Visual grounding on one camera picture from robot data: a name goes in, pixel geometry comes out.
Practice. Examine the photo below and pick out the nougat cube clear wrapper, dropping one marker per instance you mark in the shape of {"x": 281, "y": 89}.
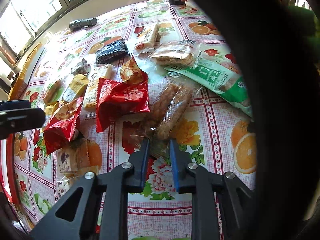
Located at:
{"x": 78, "y": 158}

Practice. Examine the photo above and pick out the brown bar clear wrapper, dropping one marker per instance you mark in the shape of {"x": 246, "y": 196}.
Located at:
{"x": 53, "y": 92}

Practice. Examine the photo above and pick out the small yellow snack packet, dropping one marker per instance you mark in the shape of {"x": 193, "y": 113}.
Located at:
{"x": 76, "y": 88}

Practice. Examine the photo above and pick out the floral fruit vinyl tablecloth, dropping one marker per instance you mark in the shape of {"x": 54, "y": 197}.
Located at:
{"x": 212, "y": 131}

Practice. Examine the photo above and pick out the clear brown cake packet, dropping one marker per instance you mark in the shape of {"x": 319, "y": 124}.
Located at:
{"x": 183, "y": 53}

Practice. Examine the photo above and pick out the yellow cracker packet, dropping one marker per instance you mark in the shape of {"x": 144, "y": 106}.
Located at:
{"x": 104, "y": 71}

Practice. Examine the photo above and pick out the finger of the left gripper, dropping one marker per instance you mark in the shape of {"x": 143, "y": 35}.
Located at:
{"x": 14, "y": 104}
{"x": 19, "y": 120}

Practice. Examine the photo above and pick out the black snack packet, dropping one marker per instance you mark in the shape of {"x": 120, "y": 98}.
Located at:
{"x": 111, "y": 52}

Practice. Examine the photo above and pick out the clear twin granola bar pack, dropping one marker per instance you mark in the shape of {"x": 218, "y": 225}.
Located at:
{"x": 166, "y": 112}

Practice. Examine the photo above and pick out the green snack bag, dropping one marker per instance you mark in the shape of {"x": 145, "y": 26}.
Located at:
{"x": 224, "y": 82}

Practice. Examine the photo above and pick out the black flashlight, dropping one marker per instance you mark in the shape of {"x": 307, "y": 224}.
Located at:
{"x": 82, "y": 23}

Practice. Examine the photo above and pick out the red plastic chair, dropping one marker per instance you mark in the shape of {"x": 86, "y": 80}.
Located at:
{"x": 8, "y": 181}

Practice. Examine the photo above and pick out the large red snack bag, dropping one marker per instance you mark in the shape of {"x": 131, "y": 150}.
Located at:
{"x": 116, "y": 99}

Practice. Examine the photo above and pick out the orange yellow snack packet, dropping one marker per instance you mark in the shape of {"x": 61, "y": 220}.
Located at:
{"x": 51, "y": 108}

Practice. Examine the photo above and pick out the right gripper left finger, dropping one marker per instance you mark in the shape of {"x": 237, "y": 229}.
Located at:
{"x": 95, "y": 207}

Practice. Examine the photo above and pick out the white red snack bar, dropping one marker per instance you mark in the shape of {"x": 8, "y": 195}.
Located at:
{"x": 146, "y": 39}

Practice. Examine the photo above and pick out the small dark candy wrapper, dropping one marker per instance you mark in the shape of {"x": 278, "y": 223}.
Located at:
{"x": 82, "y": 67}

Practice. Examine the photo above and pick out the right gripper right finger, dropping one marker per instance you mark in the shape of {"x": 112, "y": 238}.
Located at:
{"x": 221, "y": 203}

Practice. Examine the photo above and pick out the small red snack bag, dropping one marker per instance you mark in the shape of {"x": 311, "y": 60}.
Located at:
{"x": 61, "y": 127}

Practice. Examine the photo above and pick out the yellow wooden chair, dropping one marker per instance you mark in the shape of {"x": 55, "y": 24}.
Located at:
{"x": 25, "y": 74}

